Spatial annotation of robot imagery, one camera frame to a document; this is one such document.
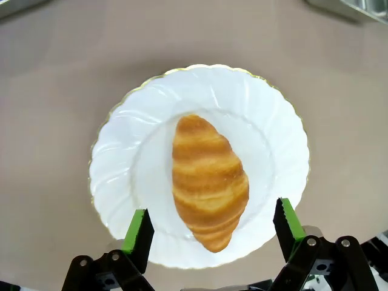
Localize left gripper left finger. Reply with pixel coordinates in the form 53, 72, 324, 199
62, 208, 156, 291

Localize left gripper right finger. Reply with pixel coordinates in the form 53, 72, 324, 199
269, 197, 380, 291

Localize golden croissant bread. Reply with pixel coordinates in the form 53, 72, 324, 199
171, 113, 250, 254

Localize stainless steel container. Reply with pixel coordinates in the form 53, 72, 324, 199
304, 0, 388, 25

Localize white scalloped plate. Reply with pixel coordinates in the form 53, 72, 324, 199
88, 63, 311, 270

